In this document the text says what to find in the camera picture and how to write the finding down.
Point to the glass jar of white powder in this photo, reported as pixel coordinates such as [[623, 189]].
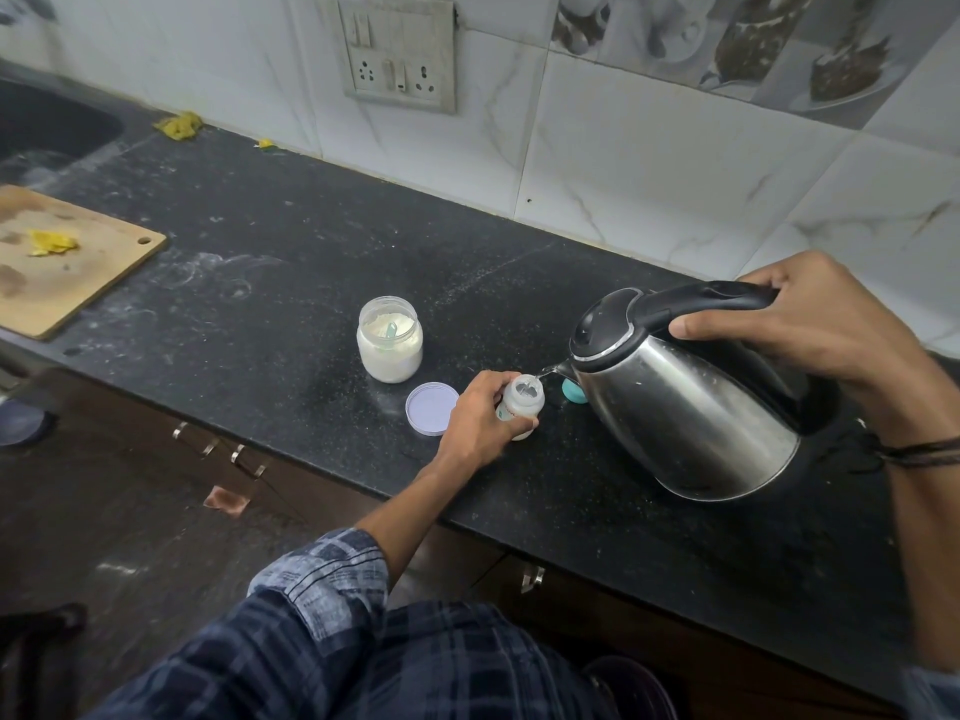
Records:
[[390, 363]]

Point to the black kitchen sink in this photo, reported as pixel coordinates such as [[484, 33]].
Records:
[[52, 127]]

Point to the person's right hand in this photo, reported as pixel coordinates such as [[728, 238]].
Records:
[[832, 322]]

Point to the wooden cutting board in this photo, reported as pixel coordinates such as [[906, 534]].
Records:
[[67, 284]]

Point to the person's left hand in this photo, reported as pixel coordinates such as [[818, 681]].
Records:
[[472, 427]]

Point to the blue plaid shirt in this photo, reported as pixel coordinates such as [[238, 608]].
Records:
[[322, 584]]

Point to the lavender round jar lid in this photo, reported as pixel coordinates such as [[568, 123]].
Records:
[[431, 410]]

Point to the metal wall tap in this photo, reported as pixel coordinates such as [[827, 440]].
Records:
[[22, 7]]

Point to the teal baby bottle cap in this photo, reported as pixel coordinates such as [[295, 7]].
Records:
[[576, 393]]

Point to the person's left forearm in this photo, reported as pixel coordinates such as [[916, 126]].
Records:
[[409, 509]]

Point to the purple waste bin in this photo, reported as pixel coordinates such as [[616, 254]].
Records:
[[637, 693]]

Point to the clear baby bottle teal print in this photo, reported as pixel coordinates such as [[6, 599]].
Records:
[[521, 397]]

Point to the black wrist bands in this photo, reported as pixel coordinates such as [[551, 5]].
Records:
[[922, 451]]

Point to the person's right forearm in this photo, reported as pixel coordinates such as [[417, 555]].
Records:
[[934, 562]]

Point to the clear blue round lid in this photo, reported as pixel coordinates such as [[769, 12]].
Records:
[[19, 425]]

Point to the crumpled yellow cloth scrap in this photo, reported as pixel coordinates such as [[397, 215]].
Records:
[[178, 125]]

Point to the grey wall switch socket plate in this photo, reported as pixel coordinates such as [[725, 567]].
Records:
[[397, 52]]

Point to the steel black electric kettle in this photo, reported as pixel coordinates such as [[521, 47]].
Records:
[[690, 427]]

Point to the yellow peel scrap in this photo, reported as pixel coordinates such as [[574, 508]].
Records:
[[52, 242]]

